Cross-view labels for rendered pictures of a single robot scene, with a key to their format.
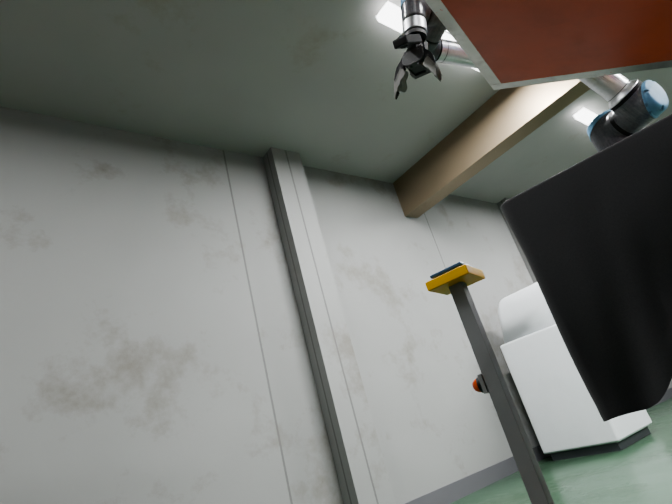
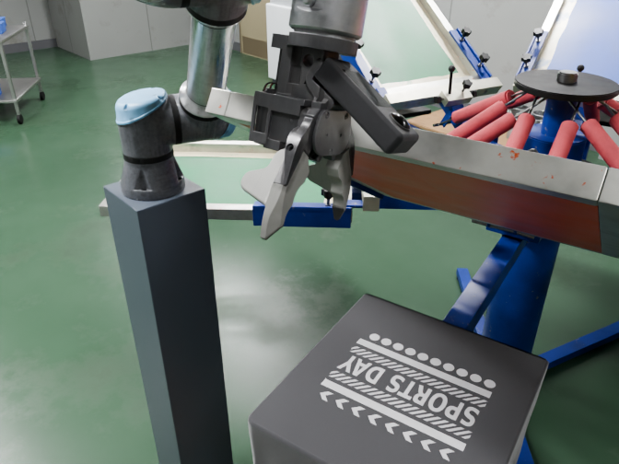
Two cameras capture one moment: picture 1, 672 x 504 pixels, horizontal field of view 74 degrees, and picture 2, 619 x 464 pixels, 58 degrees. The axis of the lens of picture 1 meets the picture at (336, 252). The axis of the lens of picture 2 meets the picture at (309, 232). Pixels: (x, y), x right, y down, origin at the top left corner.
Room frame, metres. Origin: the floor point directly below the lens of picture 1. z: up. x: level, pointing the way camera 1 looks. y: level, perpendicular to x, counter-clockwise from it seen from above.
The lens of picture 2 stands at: (1.08, 0.16, 1.79)
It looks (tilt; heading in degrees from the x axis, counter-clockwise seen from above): 30 degrees down; 270
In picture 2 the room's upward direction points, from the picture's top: straight up
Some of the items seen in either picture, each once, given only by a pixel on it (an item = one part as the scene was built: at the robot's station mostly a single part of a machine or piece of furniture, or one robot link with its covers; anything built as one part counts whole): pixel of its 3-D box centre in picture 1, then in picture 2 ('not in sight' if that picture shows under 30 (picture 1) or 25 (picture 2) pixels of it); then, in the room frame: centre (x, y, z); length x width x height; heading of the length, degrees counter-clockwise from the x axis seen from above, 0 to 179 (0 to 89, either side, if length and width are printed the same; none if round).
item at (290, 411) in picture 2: not in sight; (406, 388); (0.88, -0.67, 0.95); 0.48 x 0.44 x 0.01; 57
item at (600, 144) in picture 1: (610, 132); (146, 121); (1.45, -1.08, 1.37); 0.13 x 0.12 x 0.14; 23
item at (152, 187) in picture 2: not in sight; (150, 168); (1.46, -1.08, 1.25); 0.15 x 0.15 x 0.10
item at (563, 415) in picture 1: (563, 361); not in sight; (4.62, -1.83, 0.78); 0.79 x 0.70 x 1.56; 132
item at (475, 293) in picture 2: not in sight; (481, 290); (0.61, -1.08, 0.89); 1.24 x 0.06 x 0.06; 57
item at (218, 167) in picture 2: not in sight; (280, 154); (1.17, -1.65, 1.05); 1.08 x 0.61 x 0.23; 177
